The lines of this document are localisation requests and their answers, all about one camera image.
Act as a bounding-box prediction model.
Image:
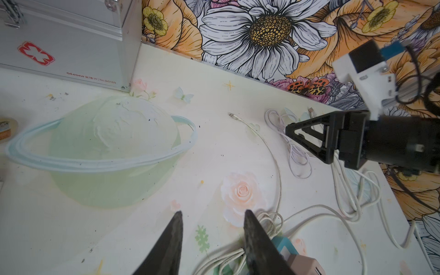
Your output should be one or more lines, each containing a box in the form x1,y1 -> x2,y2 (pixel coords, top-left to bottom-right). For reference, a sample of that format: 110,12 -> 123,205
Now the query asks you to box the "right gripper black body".
337,111 -> 370,170

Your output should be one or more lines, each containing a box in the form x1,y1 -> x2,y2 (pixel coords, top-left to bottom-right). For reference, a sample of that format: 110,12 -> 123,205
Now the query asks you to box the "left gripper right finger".
244,210 -> 294,275

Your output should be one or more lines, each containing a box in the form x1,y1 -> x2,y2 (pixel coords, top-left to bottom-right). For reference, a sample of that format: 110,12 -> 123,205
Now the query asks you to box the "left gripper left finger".
133,211 -> 183,275

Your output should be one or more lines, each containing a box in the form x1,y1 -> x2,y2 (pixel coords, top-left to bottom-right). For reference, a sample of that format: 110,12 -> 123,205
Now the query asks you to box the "pink usb charger block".
287,254 -> 326,275

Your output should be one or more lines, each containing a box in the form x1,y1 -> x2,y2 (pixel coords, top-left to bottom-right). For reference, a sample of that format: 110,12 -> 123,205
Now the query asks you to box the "teal power strip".
272,236 -> 299,261

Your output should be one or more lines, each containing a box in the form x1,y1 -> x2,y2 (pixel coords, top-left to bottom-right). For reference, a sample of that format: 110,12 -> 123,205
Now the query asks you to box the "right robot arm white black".
285,41 -> 440,175

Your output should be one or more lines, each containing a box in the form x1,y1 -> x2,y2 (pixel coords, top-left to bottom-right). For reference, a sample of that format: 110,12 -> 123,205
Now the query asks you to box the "small clear jar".
0,118 -> 18,143

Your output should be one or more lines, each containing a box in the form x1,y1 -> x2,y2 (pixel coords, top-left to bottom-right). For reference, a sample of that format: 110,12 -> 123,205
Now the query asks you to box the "silver metal first-aid case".
1,0 -> 142,92

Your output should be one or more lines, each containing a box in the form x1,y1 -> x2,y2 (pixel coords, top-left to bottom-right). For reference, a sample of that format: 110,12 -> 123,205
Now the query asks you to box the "lilac usb cable bundle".
264,107 -> 319,179

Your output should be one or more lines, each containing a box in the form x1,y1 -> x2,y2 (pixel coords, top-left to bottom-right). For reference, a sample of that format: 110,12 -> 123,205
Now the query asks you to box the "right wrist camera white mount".
332,40 -> 405,120

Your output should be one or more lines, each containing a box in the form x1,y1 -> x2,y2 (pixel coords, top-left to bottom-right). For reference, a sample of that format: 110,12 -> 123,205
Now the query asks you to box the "white power strip cord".
281,154 -> 434,275

